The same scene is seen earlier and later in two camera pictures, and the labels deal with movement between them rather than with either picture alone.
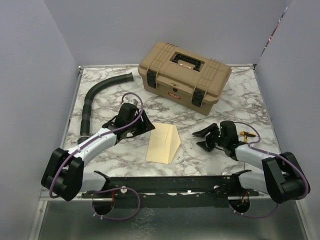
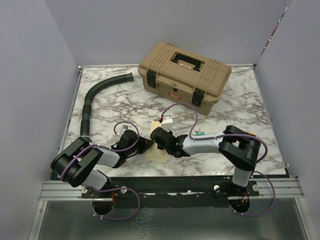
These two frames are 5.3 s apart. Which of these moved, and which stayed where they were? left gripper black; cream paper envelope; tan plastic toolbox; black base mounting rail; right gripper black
Moved: left gripper black; right gripper black; cream paper envelope
Stayed: black base mounting rail; tan plastic toolbox
